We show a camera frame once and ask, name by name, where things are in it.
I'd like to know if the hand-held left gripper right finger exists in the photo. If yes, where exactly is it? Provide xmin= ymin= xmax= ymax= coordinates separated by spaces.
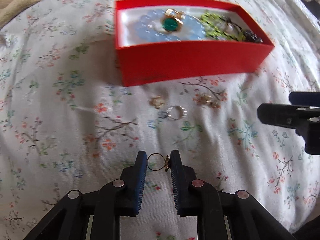
xmin=171 ymin=150 xmax=296 ymax=240

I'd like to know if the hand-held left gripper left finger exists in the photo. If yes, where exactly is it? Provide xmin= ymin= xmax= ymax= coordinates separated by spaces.
xmin=32 ymin=151 xmax=147 ymax=240

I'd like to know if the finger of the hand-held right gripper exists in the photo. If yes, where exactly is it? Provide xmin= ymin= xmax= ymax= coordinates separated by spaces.
xmin=288 ymin=91 xmax=320 ymax=108
xmin=257 ymin=102 xmax=320 ymax=155

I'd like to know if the thin gold flower ring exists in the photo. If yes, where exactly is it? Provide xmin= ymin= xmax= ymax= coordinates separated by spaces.
xmin=146 ymin=153 xmax=172 ymax=173

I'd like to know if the red cardboard box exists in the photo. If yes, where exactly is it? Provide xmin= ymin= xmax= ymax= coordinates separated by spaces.
xmin=114 ymin=0 xmax=275 ymax=87

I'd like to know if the green and black beaded ornament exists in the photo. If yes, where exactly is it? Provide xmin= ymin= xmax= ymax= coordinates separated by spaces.
xmin=199 ymin=10 xmax=263 ymax=43

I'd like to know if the gold ring with green stone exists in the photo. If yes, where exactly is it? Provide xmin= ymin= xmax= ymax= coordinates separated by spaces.
xmin=160 ymin=7 xmax=186 ymax=33

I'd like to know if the blue bead bracelet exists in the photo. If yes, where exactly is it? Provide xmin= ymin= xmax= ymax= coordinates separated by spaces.
xmin=134 ymin=9 xmax=203 ymax=43

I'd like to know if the floral white bedsheet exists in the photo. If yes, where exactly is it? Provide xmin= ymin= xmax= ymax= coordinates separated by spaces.
xmin=0 ymin=0 xmax=320 ymax=240

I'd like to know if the black clothing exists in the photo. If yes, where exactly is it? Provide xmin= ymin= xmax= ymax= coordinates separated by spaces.
xmin=291 ymin=219 xmax=320 ymax=240

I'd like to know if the silver ring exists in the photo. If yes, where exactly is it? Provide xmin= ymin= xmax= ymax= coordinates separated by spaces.
xmin=165 ymin=106 xmax=188 ymax=121

